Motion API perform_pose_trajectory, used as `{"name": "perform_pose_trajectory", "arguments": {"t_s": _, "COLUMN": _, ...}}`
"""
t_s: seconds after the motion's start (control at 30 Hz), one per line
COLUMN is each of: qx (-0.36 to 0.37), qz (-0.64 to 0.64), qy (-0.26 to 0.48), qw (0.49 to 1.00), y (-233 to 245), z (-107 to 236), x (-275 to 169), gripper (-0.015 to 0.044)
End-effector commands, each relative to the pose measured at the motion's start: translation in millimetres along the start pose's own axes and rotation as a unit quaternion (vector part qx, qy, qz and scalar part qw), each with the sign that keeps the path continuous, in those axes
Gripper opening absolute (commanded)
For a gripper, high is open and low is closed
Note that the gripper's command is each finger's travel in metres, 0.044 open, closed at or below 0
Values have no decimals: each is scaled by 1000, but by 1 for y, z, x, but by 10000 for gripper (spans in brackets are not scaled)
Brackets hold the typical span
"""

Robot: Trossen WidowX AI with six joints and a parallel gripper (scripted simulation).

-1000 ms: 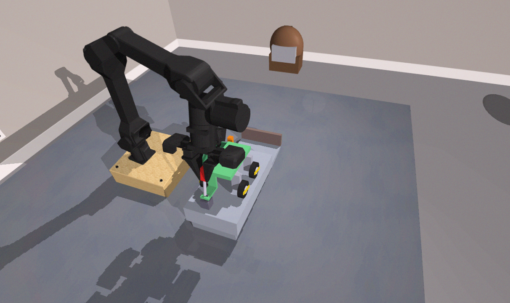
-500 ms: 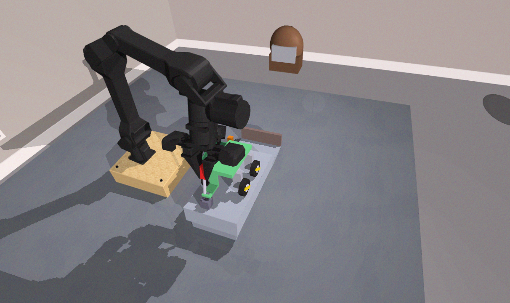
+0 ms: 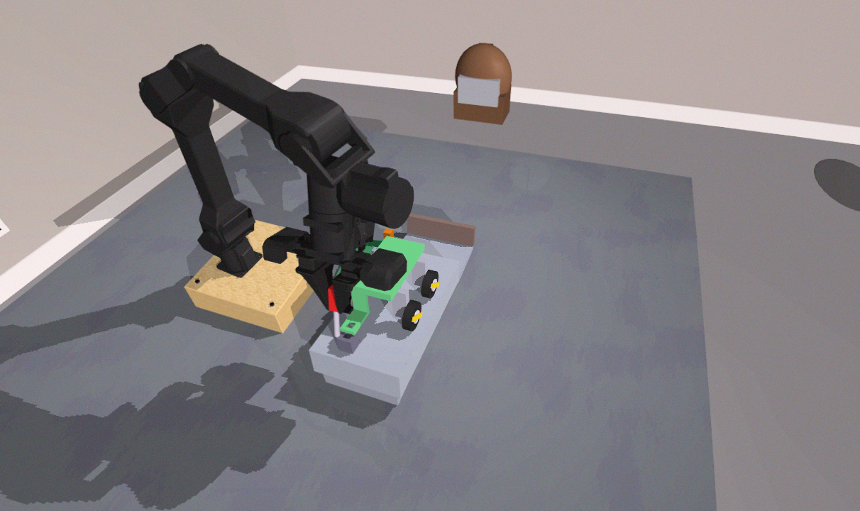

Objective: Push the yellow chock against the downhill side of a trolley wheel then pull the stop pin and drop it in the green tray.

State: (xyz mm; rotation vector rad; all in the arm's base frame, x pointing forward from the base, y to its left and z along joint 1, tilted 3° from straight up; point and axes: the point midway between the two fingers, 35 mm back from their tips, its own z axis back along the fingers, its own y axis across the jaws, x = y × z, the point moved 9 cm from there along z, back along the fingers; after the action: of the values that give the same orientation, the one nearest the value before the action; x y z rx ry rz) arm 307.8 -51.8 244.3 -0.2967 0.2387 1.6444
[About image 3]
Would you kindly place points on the green wheeled trolley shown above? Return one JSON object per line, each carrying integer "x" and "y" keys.
{"x": 408, "y": 310}

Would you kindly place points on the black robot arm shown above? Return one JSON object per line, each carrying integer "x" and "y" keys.
{"x": 305, "y": 127}

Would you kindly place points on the red-headed metal pin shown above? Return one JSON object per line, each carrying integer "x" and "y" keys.
{"x": 332, "y": 307}

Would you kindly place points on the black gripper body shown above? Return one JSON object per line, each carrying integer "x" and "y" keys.
{"x": 332, "y": 240}

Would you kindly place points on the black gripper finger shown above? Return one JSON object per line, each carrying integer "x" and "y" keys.
{"x": 319, "y": 280}
{"x": 342, "y": 288}

